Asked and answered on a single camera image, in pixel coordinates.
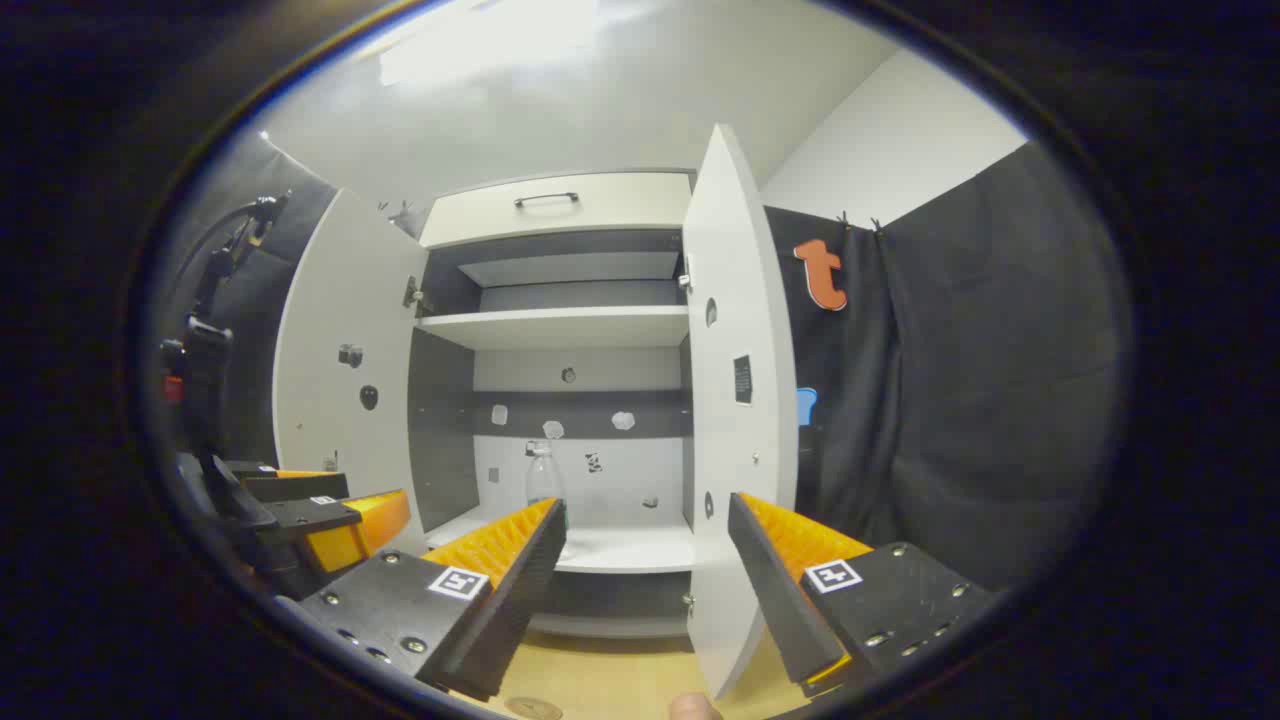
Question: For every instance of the metal door hinge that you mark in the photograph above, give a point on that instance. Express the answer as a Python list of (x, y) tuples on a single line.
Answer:
[(412, 293), (685, 277)]

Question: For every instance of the round coaster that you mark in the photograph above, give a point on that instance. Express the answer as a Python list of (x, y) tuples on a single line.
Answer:
[(533, 710)]

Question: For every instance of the clear plastic bottle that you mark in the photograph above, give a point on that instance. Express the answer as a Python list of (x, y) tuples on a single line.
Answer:
[(543, 480)]

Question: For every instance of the white cabinet shelf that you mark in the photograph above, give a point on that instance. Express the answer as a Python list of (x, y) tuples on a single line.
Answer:
[(570, 328)]

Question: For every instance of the white cabinet door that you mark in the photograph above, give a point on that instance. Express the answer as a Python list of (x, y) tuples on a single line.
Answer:
[(730, 250), (320, 300)]

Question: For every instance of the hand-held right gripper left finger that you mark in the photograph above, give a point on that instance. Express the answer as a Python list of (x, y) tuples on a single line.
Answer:
[(505, 610)]

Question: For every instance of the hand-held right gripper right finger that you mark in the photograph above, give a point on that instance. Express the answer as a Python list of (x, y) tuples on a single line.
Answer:
[(775, 600)]

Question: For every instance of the white cabinet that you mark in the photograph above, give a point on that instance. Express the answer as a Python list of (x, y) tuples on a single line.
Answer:
[(635, 475)]

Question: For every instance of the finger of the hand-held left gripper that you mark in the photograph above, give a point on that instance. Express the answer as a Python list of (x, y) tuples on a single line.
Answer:
[(290, 487), (310, 517)]

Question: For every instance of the black backdrop cloth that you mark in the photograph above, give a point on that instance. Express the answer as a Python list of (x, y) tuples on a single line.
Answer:
[(980, 400)]

